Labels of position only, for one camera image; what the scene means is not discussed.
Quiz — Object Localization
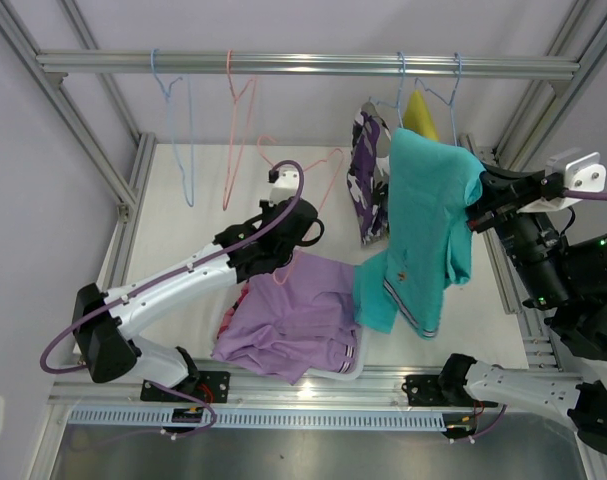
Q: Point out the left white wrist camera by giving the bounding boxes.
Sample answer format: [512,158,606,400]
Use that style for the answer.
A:
[269,168,301,204]

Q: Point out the white plastic basket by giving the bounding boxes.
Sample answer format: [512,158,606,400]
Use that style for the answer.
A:
[208,284,372,381]

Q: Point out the lilac purple trousers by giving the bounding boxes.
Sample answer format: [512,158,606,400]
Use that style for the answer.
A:
[212,253,360,385]

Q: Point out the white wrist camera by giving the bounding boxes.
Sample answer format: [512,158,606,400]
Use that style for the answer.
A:
[520,148,607,213]
[269,168,301,204]

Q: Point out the aluminium hanging rail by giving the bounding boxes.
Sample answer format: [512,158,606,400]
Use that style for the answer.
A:
[36,50,580,81]

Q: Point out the light blue wire hanger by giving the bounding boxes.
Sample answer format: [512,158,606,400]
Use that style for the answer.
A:
[150,47,197,207]

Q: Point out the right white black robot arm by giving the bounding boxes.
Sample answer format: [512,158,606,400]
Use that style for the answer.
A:
[438,166,607,455]

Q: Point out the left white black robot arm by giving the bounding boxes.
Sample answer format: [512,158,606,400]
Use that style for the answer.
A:
[73,200,322,401]

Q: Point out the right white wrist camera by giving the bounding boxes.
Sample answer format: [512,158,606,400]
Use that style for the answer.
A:
[520,148,607,213]

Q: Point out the white slotted cable duct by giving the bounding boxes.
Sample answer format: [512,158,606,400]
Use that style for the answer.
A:
[68,406,446,432]

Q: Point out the pink wire hanger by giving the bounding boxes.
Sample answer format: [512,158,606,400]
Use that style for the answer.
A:
[256,134,347,287]
[222,50,258,211]

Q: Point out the aluminium frame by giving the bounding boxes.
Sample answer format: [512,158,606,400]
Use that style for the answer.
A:
[0,0,607,480]

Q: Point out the pink camouflage trousers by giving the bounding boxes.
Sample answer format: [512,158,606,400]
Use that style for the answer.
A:
[216,284,249,338]

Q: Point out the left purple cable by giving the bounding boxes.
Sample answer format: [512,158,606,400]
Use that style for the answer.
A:
[38,159,307,374]

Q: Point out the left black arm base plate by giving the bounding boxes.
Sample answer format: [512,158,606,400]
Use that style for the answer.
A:
[140,371,231,404]

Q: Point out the olive yellow trousers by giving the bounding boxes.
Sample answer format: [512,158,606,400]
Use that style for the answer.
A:
[402,90,440,142]

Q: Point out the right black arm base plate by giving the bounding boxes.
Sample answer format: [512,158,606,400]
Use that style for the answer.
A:
[401,374,450,407]

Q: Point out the teal trousers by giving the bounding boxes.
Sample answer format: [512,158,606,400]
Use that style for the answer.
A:
[353,129,485,339]

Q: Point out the purple white patterned trousers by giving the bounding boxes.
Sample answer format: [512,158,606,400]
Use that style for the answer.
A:
[346,101,391,245]

